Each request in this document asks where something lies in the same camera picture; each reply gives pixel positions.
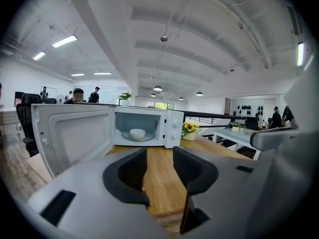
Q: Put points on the black metal railing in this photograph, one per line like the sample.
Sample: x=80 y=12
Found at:
x=211 y=115

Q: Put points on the sunflower pot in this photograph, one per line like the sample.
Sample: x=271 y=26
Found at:
x=190 y=131

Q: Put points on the white microwave oven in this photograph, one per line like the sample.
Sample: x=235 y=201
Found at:
x=82 y=133

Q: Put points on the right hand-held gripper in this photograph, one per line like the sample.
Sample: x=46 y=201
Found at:
x=299 y=183

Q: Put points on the wooden table with white legs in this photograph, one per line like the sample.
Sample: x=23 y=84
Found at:
x=162 y=183

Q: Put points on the green plant in white pot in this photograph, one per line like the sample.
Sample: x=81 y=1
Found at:
x=235 y=126

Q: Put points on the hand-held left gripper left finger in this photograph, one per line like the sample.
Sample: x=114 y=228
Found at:
x=99 y=208

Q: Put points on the long ceiling light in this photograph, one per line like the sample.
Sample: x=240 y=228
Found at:
x=102 y=73
x=64 y=40
x=77 y=74
x=300 y=53
x=39 y=55

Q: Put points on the light blue table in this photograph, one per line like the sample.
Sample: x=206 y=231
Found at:
x=231 y=136

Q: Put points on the black office chair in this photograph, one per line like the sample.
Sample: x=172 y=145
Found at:
x=26 y=118
x=251 y=123

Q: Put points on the standing fan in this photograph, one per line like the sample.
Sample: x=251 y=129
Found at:
x=59 y=99

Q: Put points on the round ceiling sensor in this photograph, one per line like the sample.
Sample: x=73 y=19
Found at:
x=163 y=38

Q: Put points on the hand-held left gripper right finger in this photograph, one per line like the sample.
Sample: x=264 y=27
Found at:
x=224 y=203

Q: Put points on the small green plant pot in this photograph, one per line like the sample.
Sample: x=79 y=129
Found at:
x=124 y=97

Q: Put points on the white round bowl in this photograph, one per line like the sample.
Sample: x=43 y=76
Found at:
x=137 y=134

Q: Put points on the row of black caps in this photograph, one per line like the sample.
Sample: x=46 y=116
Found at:
x=249 y=107

